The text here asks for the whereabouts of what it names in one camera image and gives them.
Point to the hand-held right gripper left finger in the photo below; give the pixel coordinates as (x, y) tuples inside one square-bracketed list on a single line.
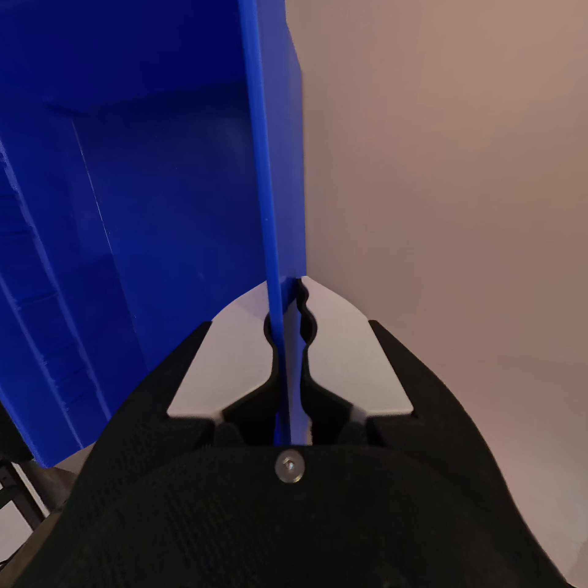
[(225, 367)]

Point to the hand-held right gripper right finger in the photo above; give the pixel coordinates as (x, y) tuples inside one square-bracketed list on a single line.
[(358, 367)]

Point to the blue plastic bin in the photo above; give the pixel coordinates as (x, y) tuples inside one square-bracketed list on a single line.
[(160, 183)]

